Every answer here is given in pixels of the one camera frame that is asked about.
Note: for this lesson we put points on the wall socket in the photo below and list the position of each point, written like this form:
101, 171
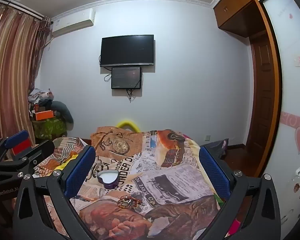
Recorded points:
208, 137

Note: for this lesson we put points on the small black wall monitor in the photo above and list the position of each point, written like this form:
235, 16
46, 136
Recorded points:
126, 78

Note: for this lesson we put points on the orange box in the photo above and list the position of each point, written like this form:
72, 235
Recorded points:
43, 115

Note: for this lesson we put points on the dark cloth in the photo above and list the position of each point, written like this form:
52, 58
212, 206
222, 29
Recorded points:
216, 147

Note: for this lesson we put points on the grey stuffed cloth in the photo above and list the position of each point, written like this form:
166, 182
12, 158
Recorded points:
63, 112

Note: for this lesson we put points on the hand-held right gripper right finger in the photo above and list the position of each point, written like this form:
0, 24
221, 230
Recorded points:
213, 171

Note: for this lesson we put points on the white wardrobe door pink hearts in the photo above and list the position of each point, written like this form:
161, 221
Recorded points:
290, 100

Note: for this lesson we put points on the white air conditioner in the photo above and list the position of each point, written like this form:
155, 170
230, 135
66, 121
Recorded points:
73, 22

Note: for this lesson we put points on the printed cloth bundle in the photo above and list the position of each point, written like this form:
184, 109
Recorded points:
38, 95

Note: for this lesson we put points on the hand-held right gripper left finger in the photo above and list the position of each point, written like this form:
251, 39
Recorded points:
80, 171

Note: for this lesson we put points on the yellow sheet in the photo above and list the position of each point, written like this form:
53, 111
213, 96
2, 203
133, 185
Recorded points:
65, 163

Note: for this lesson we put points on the wooden overhead cabinet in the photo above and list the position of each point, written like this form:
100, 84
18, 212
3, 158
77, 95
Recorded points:
237, 7

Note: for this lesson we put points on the wall-mounted black television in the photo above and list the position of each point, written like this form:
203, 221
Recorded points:
127, 50

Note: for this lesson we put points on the striped brown curtain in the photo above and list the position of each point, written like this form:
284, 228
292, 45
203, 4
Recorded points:
12, 80

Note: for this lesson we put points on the purple heart-shaped jewelry box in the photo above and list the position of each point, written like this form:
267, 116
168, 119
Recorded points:
107, 178

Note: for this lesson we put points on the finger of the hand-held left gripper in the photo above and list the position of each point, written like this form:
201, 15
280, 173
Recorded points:
16, 138
41, 150

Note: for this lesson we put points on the brown wooden door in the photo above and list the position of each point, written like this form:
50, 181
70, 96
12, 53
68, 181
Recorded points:
263, 105

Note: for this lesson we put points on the printed newspaper-pattern blanket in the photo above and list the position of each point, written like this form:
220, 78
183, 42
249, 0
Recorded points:
165, 175

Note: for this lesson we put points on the pink cloth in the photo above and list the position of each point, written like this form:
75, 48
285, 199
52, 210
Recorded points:
235, 226

